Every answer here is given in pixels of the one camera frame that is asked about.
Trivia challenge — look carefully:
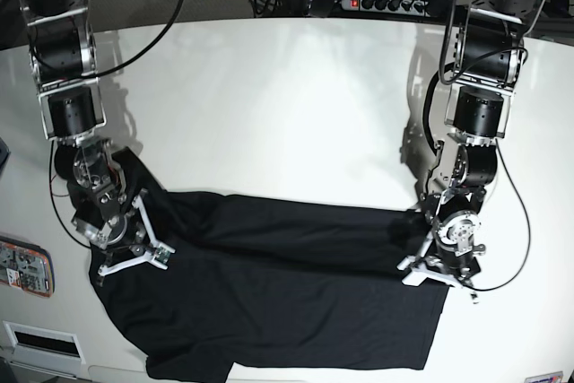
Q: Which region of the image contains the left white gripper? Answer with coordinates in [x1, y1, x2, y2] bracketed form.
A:
[396, 210, 485, 304]

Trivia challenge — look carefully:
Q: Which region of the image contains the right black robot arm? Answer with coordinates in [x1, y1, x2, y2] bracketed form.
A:
[19, 0, 175, 278]

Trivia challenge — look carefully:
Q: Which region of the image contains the white power strip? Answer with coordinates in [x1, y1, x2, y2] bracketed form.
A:
[340, 0, 430, 17]

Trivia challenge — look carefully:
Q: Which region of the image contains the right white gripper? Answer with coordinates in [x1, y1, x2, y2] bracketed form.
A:
[72, 188, 175, 276]

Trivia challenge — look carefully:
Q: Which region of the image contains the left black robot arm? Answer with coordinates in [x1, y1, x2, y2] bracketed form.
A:
[398, 0, 546, 295]

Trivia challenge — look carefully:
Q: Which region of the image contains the black T-shirt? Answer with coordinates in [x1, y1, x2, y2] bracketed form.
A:
[89, 150, 448, 382]

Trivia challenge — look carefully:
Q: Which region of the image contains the sticker at bottom right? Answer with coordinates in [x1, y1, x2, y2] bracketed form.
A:
[524, 371, 564, 383]

